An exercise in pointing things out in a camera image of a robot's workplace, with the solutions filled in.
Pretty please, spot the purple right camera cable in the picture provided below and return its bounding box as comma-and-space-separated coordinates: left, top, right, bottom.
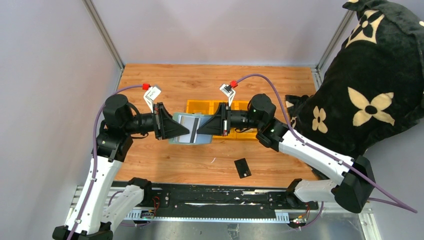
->
229, 73, 418, 214

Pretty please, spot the yellow plastic bin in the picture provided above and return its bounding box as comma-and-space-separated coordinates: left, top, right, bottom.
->
209, 100, 237, 140
234, 100, 257, 141
185, 99, 211, 115

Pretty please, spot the black flower pattern blanket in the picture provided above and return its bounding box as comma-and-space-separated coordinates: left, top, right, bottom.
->
285, 0, 424, 157

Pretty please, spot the black credit card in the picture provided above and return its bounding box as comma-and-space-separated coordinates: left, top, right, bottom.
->
234, 158, 252, 179

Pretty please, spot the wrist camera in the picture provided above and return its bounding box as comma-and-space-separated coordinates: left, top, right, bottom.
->
219, 84, 236, 106
143, 85, 162, 113

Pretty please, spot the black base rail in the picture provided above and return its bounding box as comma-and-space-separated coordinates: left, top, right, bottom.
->
127, 183, 319, 223

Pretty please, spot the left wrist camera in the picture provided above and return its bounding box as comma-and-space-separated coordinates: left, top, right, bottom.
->
143, 85, 162, 113

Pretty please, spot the yellow plastic bin middle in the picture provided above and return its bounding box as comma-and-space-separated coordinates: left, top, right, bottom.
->
209, 100, 237, 140

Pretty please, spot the yellow plastic bin right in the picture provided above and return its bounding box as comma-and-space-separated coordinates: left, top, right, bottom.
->
234, 100, 257, 141

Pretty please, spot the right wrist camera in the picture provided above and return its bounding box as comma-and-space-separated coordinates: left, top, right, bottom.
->
219, 84, 236, 106

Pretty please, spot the silver magnetic stripe card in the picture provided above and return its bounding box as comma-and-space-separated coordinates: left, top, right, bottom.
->
175, 115, 200, 145

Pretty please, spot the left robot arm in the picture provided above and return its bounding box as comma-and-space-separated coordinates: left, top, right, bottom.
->
52, 94, 190, 240

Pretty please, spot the purple camera cable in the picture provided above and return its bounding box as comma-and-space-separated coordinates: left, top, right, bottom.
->
66, 83, 152, 240
229, 73, 418, 214

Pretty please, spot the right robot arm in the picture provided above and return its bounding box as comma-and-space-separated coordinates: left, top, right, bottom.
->
196, 93, 375, 214

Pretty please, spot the yellow plastic bin left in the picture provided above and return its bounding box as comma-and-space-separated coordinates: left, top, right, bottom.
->
185, 99, 211, 115

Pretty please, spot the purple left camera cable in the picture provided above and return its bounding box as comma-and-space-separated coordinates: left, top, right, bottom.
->
66, 83, 152, 240

